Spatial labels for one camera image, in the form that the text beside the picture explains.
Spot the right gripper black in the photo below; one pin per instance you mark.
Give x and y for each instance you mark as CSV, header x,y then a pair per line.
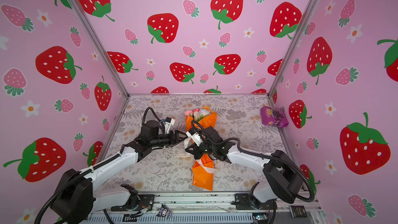
x,y
194,151

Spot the purple snack bag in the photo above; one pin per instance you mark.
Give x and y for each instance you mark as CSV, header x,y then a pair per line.
x,y
274,117

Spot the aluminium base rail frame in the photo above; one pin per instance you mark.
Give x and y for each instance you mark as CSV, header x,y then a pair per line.
x,y
204,208

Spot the clear ribbon strip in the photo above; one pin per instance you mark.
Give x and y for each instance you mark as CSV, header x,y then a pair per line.
x,y
199,161

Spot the aluminium corner post right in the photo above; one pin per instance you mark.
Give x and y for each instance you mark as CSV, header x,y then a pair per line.
x,y
306,17

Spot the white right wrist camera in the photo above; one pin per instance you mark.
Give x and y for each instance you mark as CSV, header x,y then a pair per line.
x,y
195,138

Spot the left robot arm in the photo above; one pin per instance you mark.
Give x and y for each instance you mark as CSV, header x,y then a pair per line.
x,y
77,195

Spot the white blue fake rose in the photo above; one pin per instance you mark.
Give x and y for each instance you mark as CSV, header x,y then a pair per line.
x,y
204,112

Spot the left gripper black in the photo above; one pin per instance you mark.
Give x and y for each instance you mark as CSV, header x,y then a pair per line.
x,y
173,141

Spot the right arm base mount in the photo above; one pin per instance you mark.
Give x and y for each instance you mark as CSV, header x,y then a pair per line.
x,y
260,197

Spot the pale pink fake rose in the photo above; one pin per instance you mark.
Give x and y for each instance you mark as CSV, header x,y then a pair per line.
x,y
189,113

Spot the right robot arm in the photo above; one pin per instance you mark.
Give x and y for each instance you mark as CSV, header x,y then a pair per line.
x,y
285,181

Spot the orange wrapping paper sheet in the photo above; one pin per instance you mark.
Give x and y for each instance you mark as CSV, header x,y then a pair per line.
x,y
201,178

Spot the aluminium corner post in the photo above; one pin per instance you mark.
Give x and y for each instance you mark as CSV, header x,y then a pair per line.
x,y
96,42
306,17

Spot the aluminium corner post left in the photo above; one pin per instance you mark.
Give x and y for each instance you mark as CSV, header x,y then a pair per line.
x,y
96,42

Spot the small black box right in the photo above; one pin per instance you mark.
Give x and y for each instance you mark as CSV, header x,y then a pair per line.
x,y
298,211

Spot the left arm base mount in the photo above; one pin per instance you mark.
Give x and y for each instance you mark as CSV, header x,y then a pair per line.
x,y
136,202

